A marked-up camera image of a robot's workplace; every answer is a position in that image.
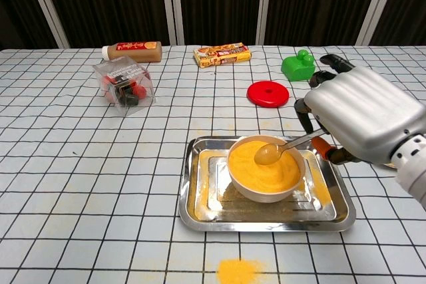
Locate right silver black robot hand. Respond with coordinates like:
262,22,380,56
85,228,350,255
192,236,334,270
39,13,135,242
293,53,426,165

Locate metal spoon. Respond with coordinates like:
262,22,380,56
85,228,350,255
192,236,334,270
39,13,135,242
254,127,329,166

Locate white bowl of yellow powder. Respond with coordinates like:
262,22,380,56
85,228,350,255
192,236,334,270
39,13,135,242
227,134,306,204

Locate rectangular steel tray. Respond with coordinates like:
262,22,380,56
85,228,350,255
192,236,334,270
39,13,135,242
178,135,357,233

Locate white grid-patterned tablecloth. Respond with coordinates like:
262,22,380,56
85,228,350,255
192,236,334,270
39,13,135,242
0,44,426,284

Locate green toy building block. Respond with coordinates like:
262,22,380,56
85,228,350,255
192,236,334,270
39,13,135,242
280,49,316,82

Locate red plastic disc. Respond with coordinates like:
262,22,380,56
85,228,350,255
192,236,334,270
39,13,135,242
246,80,290,109

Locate yellow curry box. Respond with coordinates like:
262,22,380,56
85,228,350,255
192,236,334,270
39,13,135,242
193,43,252,69

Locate spilled yellow powder heap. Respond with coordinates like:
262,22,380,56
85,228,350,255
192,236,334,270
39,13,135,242
216,258,267,284

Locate brown drink bottle red label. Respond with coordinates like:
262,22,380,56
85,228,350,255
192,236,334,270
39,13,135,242
101,41,162,63

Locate clear box of coffee capsules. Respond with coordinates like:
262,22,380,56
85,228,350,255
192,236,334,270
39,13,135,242
93,56,157,118

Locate dark folding screen white frame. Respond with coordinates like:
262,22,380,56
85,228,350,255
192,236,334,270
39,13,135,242
0,0,426,50

